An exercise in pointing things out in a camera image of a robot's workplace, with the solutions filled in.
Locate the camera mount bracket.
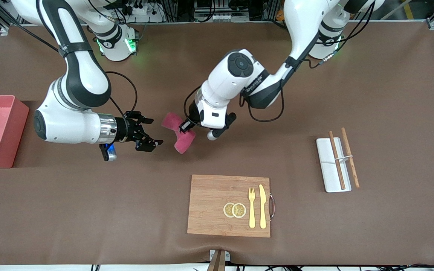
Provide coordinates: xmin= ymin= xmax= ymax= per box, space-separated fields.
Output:
xmin=206 ymin=249 xmax=231 ymax=271

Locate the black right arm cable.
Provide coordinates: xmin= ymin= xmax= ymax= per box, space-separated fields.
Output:
xmin=106 ymin=71 xmax=139 ymax=118

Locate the yellow plastic knife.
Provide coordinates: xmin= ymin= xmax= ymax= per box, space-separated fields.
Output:
xmin=258 ymin=184 xmax=267 ymax=229

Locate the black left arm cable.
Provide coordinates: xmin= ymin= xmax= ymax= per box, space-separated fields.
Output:
xmin=239 ymin=0 xmax=376 ymax=123

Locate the yellow plastic fork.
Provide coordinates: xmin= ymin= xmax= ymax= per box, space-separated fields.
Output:
xmin=248 ymin=187 xmax=256 ymax=229

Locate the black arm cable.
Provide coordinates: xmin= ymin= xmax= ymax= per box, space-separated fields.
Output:
xmin=239 ymin=0 xmax=376 ymax=123
xmin=106 ymin=71 xmax=139 ymax=118

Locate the bamboo cutting board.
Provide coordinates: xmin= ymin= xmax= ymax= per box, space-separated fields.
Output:
xmin=187 ymin=174 xmax=271 ymax=238

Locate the white power strip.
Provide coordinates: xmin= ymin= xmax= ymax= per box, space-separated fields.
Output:
xmin=121 ymin=3 xmax=164 ymax=23

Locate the white rectangular tray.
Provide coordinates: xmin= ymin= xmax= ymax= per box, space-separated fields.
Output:
xmin=316 ymin=137 xmax=352 ymax=193

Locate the red grey cloth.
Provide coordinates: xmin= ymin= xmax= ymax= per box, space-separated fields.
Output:
xmin=161 ymin=112 xmax=197 ymax=155

